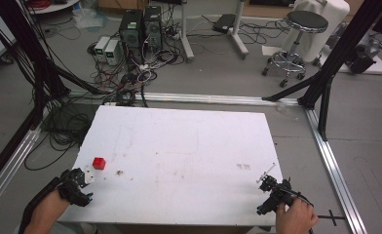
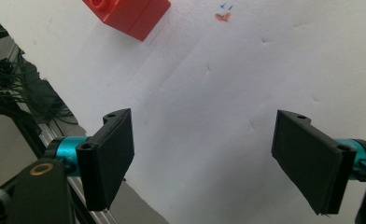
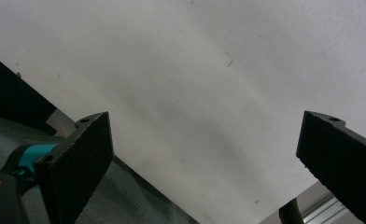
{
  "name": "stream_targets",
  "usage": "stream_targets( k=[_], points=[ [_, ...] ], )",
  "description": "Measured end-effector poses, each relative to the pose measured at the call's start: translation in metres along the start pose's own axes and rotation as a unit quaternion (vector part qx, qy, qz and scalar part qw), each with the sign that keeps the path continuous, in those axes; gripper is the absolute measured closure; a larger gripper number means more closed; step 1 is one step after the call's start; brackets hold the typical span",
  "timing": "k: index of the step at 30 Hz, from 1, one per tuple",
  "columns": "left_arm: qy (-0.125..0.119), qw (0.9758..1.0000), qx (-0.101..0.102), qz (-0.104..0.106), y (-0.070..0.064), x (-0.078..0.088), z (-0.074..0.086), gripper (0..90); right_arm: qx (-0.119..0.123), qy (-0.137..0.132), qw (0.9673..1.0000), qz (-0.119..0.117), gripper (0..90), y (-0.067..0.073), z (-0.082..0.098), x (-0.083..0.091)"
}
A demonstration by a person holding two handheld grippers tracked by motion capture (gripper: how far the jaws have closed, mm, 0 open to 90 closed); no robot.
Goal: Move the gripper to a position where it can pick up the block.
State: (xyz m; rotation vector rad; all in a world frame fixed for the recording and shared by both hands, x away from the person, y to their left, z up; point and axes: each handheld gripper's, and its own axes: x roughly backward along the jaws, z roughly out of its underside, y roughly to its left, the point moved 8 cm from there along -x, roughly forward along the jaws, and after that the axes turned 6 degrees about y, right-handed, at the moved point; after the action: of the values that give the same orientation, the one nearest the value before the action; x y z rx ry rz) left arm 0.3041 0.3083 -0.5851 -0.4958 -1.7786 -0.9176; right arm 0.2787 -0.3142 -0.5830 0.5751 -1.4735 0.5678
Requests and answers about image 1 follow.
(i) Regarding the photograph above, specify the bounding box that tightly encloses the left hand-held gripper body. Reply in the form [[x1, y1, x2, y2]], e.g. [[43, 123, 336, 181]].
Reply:
[[59, 168, 95, 208]]

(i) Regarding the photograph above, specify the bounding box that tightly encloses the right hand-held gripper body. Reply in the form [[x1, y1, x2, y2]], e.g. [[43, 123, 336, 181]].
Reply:
[[256, 175, 298, 216]]

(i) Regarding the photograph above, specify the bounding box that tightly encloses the red cube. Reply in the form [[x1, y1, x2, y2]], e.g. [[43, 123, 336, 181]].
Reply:
[[92, 157, 107, 171]]

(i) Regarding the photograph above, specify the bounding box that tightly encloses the person's left hand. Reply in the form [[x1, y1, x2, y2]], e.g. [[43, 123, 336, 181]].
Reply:
[[32, 189, 71, 228]]

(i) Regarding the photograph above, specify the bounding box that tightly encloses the person's right hand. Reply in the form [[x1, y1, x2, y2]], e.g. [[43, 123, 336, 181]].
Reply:
[[275, 197, 320, 234]]

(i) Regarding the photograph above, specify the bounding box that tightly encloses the white power supply unit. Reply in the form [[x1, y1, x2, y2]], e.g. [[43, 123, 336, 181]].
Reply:
[[94, 35, 111, 61], [103, 39, 121, 66]]

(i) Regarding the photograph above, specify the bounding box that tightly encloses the white stand leg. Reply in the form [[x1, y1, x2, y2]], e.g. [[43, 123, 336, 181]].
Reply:
[[229, 0, 250, 60], [178, 0, 196, 63]]

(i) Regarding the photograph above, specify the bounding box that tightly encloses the black device on board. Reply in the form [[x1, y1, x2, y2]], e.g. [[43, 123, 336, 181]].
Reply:
[[344, 43, 381, 75]]

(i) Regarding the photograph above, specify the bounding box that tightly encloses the black computer tower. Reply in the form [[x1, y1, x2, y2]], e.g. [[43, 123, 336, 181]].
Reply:
[[142, 5, 164, 51], [118, 9, 145, 51]]

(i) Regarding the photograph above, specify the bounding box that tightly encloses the black round chrome stool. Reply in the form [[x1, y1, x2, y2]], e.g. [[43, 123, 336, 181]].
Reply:
[[261, 10, 329, 89]]

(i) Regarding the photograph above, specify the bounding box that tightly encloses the black flat box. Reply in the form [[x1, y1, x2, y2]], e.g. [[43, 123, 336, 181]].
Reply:
[[211, 13, 237, 35]]

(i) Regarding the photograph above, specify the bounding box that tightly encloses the clear plastic bag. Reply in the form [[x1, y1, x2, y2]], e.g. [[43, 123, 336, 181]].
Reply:
[[71, 7, 110, 31]]

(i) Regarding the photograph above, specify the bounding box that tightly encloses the white round table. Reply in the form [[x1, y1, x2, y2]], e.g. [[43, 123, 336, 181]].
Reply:
[[25, 0, 82, 16]]

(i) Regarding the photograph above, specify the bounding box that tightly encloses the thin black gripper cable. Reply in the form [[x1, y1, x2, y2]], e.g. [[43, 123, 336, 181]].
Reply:
[[286, 189, 315, 209]]

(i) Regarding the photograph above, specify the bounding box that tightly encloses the black coiled cable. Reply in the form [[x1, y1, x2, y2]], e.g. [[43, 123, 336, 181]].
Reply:
[[23, 102, 99, 172]]

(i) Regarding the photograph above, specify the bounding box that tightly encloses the aluminium floor rail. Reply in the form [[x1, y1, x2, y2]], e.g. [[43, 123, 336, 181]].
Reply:
[[0, 126, 43, 219], [303, 107, 369, 234], [67, 91, 301, 107]]

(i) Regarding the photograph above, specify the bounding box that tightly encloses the black floor rail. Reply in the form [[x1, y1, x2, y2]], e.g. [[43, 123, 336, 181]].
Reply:
[[0, 108, 39, 194]]

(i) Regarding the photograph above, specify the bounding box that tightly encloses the black frame strut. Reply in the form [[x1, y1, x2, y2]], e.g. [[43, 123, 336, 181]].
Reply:
[[318, 75, 335, 142]]

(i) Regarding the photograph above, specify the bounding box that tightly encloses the tangle of floor cables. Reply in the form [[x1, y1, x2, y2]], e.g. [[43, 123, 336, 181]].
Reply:
[[86, 19, 193, 108]]

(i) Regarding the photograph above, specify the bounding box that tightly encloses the black frame post with cables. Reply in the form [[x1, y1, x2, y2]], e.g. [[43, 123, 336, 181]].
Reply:
[[0, 0, 71, 105]]

